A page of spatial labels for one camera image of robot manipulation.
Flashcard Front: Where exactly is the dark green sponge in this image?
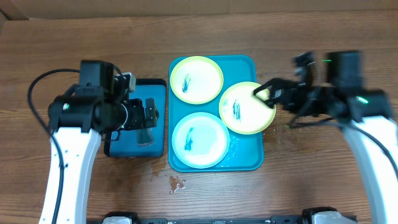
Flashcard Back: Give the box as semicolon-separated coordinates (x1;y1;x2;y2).
137;128;155;147

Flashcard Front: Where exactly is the light blue plate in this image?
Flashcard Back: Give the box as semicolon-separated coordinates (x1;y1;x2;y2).
171;112;230;169

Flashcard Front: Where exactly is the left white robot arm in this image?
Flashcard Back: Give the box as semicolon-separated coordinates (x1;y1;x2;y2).
40;60;163;223

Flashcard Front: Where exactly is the yellow plate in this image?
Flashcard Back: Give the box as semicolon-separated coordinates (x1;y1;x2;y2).
219;82;276;134
169;56;224;105

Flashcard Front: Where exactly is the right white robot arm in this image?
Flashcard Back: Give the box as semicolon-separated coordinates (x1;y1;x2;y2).
252;50;397;223

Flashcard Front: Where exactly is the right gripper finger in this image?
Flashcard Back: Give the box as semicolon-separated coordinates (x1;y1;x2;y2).
253;78;282;97
261;94;280;108

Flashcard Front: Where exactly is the small dark water tray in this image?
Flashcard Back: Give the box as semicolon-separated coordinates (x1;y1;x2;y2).
104;78;167;157

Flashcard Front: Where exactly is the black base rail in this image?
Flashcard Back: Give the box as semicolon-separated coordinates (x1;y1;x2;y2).
86;206;358;224

